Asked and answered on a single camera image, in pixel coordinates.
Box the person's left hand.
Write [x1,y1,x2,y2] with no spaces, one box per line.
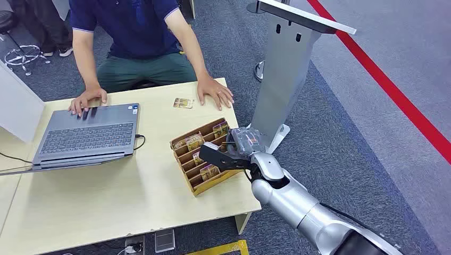
[196,74,235,112]

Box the person's right hand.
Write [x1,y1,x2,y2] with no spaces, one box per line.
[68,87,108,118]

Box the round grey stand foot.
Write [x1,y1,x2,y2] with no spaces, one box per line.
[253,60,265,83]

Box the grey floor plate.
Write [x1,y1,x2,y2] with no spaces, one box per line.
[154,228,176,254]

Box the floor power socket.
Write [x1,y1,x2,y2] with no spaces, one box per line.
[118,234,146,255]

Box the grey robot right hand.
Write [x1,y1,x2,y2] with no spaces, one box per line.
[225,127,264,159]

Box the grey metal lectern stand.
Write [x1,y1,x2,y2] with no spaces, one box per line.
[246,0,357,155]

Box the black thin cable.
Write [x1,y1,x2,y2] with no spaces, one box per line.
[0,151,34,165]

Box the wooden slotted card holder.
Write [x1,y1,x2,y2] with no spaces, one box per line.
[170,117,244,197]

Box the white partition panel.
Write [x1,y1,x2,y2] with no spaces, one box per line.
[0,60,46,144]

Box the chrome chair base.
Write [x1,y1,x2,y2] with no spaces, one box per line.
[4,44,52,77]

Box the grey laptop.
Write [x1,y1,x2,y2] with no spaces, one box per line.
[0,103,140,177]

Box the person standing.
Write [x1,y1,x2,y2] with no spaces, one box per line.
[9,0,74,58]

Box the red floor tape line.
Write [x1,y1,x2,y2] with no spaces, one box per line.
[306,0,451,166]

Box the yellow floor tape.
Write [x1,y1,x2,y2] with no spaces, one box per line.
[185,240,250,255]

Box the beige table leg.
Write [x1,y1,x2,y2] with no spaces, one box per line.
[233,211,253,236]

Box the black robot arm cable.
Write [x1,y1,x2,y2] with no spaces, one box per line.
[319,202,383,237]

